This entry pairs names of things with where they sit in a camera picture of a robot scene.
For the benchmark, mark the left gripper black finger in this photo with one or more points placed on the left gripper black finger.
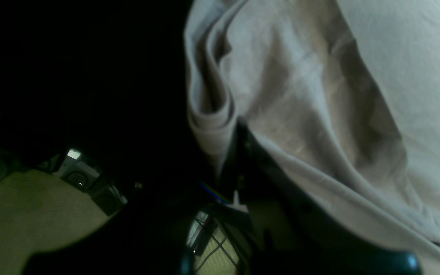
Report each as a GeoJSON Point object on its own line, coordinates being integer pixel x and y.
{"type": "Point", "coordinates": [291, 233]}

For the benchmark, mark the pink T-shirt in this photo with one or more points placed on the pink T-shirt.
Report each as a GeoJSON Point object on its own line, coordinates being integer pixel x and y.
{"type": "Point", "coordinates": [344, 94]}

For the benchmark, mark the black table cloth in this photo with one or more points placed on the black table cloth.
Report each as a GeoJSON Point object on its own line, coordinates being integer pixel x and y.
{"type": "Point", "coordinates": [106, 76]}

